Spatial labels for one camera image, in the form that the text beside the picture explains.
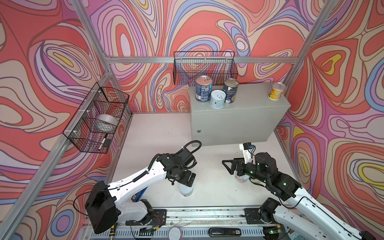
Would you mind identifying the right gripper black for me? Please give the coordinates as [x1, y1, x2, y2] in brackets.
[222, 156, 269, 184]

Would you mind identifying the pink-label can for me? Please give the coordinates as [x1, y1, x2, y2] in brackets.
[235, 175, 250, 183]

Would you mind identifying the teal can front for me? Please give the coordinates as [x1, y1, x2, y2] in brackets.
[179, 184, 194, 197]

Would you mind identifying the teal can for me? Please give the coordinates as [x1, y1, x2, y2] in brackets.
[179, 184, 194, 197]
[210, 90, 226, 109]

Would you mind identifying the large blue-label can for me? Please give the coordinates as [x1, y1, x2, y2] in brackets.
[195, 76, 213, 102]

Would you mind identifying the chopped tomato can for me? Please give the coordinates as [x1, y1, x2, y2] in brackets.
[223, 78, 239, 104]

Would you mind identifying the small orange-label can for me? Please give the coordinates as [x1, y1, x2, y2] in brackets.
[267, 82, 286, 101]

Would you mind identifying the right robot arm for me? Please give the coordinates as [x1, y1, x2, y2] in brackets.
[222, 143, 375, 240]

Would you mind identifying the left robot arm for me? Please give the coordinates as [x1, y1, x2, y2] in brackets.
[85, 148, 197, 234]

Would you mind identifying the blue stapler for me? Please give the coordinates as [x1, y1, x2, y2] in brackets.
[131, 188, 147, 202]

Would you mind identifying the grey metal cabinet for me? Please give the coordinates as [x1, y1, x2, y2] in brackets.
[190, 83, 291, 146]

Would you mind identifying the black barcode device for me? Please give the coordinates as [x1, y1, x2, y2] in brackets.
[208, 228, 242, 238]

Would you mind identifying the green circuit board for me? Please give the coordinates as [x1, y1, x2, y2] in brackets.
[139, 228, 157, 237]

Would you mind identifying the yellow black screwdriver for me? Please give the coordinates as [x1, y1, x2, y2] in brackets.
[109, 225, 117, 240]

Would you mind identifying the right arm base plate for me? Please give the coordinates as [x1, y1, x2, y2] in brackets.
[244, 208, 272, 225]

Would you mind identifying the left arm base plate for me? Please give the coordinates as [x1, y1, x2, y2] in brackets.
[125, 199, 167, 227]

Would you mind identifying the left black wire basket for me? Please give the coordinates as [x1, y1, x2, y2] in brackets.
[63, 83, 130, 154]

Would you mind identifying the black wire basket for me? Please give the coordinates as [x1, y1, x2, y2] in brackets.
[63, 83, 130, 154]
[173, 50, 239, 87]

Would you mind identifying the back black wire basket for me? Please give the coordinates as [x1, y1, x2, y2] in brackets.
[173, 50, 239, 87]

